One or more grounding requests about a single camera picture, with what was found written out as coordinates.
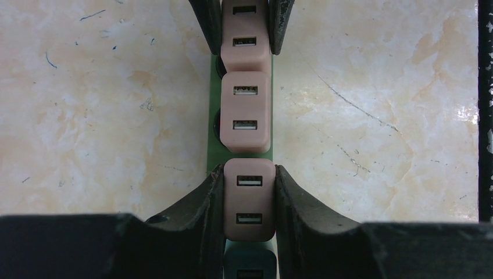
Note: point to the pink plug green strip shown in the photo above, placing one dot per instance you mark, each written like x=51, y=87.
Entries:
x=249, y=196
x=245, y=40
x=245, y=112

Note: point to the green long power strip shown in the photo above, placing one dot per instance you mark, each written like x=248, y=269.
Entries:
x=216, y=152

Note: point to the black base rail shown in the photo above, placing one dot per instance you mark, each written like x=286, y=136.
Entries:
x=485, y=111

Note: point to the teal plug on green strip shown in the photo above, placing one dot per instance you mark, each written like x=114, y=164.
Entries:
x=249, y=260

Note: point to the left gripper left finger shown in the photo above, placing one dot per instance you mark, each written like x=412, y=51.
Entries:
x=186, y=240

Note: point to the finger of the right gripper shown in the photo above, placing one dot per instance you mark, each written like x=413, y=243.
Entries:
x=279, y=15
x=209, y=16

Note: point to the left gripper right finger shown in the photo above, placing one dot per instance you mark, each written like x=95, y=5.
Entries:
x=315, y=241

